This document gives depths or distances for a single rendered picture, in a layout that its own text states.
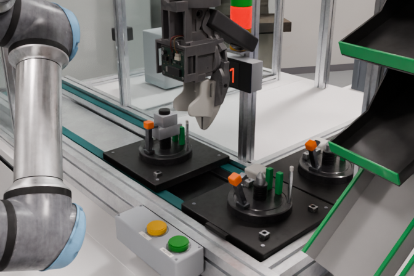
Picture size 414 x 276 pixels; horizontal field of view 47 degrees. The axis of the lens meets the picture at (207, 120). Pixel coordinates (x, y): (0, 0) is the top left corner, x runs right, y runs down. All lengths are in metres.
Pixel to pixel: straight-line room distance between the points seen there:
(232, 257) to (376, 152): 0.33
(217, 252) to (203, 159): 0.37
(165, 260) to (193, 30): 0.45
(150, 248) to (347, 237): 0.37
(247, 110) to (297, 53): 4.35
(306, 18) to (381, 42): 4.75
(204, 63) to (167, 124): 0.53
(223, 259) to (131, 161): 0.44
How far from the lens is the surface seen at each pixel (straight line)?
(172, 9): 0.68
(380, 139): 0.80
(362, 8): 5.80
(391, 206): 0.86
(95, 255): 1.12
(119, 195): 1.18
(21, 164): 0.91
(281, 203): 1.03
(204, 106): 0.74
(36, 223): 0.85
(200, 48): 0.69
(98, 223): 1.22
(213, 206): 1.04
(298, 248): 0.96
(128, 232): 1.02
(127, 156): 1.28
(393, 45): 0.74
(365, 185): 0.89
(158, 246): 0.95
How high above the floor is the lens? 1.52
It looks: 22 degrees down
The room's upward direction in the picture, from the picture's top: straight up
